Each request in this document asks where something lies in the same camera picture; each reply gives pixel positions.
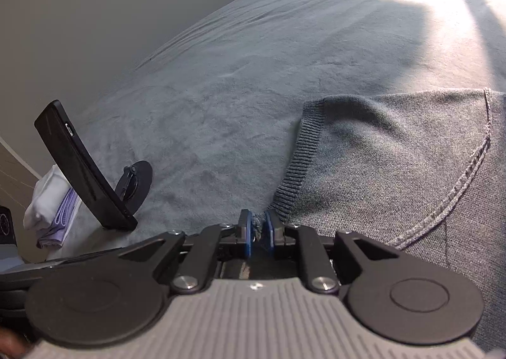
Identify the folded white cloth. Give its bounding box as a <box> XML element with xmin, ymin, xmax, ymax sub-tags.
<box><xmin>24</xmin><ymin>165</ymin><xmax>72</xmax><ymax>231</ymax></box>

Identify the dark device with round dial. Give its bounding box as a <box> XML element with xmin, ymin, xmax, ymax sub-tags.
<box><xmin>0</xmin><ymin>205</ymin><xmax>18</xmax><ymax>247</ymax></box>

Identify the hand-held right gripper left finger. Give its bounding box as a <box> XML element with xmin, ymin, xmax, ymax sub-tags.
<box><xmin>119</xmin><ymin>210</ymin><xmax>254</xmax><ymax>292</ymax></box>

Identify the black round phone stand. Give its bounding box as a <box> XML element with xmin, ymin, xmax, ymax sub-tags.
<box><xmin>114</xmin><ymin>161</ymin><xmax>153</xmax><ymax>221</ymax></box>

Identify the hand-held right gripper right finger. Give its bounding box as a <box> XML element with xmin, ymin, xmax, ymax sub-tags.
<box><xmin>264</xmin><ymin>211</ymin><xmax>400</xmax><ymax>294</ymax></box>

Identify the folded lavender cloth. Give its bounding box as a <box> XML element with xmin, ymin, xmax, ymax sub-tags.
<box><xmin>37</xmin><ymin>187</ymin><xmax>83</xmax><ymax>250</ymax></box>

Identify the black smartphone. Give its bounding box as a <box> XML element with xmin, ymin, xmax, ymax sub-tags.
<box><xmin>34</xmin><ymin>100</ymin><xmax>139</xmax><ymax>232</ymax></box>

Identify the grey knit sweater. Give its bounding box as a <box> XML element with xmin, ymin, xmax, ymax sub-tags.
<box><xmin>253</xmin><ymin>87</ymin><xmax>506</xmax><ymax>352</ymax></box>

